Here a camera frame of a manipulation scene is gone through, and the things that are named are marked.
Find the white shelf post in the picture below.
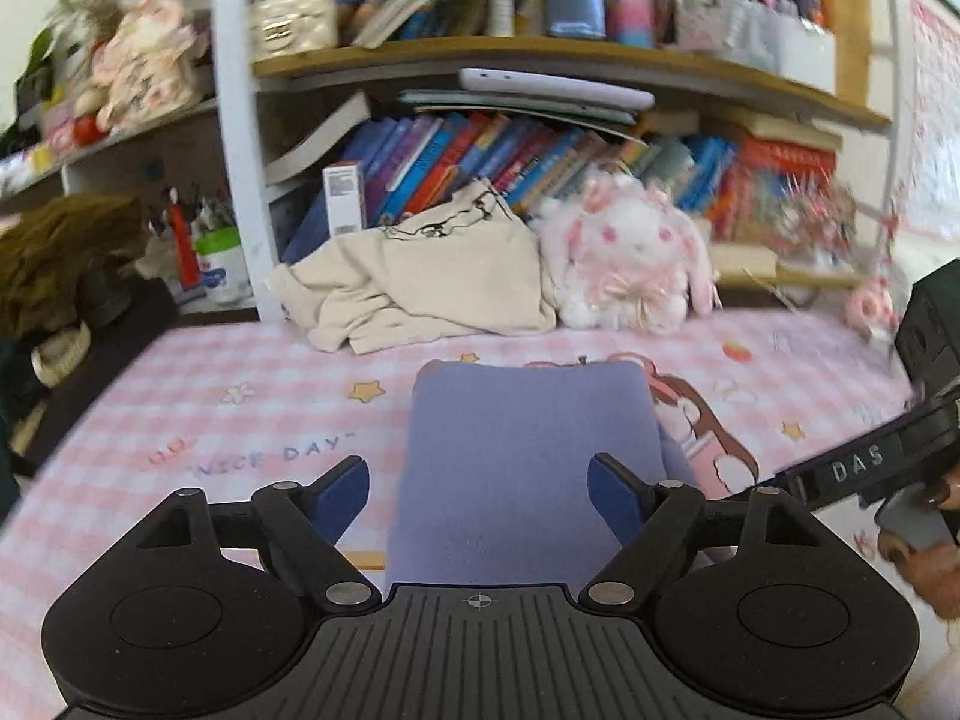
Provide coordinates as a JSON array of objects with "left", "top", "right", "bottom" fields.
[{"left": 212, "top": 0, "right": 285, "bottom": 322}]

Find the white box with barcode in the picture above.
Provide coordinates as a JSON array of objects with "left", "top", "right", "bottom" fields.
[{"left": 322, "top": 161, "right": 366, "bottom": 238}]

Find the cream canvas tote bag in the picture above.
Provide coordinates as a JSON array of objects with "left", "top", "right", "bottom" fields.
[{"left": 267, "top": 179, "right": 556, "bottom": 355}]

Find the red tassel ornament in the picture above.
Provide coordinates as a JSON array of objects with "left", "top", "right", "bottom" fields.
[{"left": 166, "top": 187, "right": 200, "bottom": 291}]

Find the white wristwatch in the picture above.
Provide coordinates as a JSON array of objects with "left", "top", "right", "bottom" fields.
[{"left": 31, "top": 322, "right": 91, "bottom": 388}]

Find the row of colourful books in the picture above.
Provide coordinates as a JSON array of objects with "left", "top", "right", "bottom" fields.
[{"left": 280, "top": 109, "right": 838, "bottom": 263}]

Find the white green pen holder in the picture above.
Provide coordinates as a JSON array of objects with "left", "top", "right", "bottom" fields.
[{"left": 194, "top": 227, "right": 252, "bottom": 305}]

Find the purple and pink sweater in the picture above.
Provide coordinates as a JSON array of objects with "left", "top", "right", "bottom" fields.
[{"left": 386, "top": 361, "right": 695, "bottom": 592}]

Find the pink checkered table mat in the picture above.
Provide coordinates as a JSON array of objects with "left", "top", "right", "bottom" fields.
[{"left": 0, "top": 305, "right": 960, "bottom": 720}]

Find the white tablet on books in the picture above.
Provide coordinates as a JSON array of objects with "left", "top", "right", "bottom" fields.
[{"left": 459, "top": 68, "right": 656, "bottom": 112}]

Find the right hand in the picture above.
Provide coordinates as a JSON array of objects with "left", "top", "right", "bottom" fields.
[{"left": 877, "top": 465, "right": 960, "bottom": 621}]

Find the small pink plush toy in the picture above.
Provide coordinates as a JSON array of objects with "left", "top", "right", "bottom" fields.
[{"left": 844, "top": 277, "right": 898, "bottom": 333}]

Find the white pink plush bunny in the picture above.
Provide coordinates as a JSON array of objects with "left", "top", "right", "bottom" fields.
[{"left": 532, "top": 166, "right": 721, "bottom": 335}]

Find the cream quilted handbag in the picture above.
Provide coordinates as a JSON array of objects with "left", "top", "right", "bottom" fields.
[{"left": 249, "top": 0, "right": 338, "bottom": 62}]

